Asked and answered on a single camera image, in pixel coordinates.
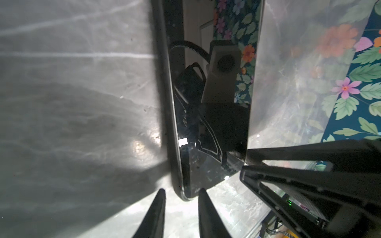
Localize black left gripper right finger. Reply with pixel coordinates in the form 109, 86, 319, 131
198, 188, 231, 238

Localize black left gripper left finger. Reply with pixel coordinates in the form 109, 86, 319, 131
133, 188, 166, 238

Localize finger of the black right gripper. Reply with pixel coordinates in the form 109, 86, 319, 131
240, 166, 381, 238
246, 139, 381, 174

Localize black phone case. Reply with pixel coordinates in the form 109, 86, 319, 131
152, 1, 251, 201

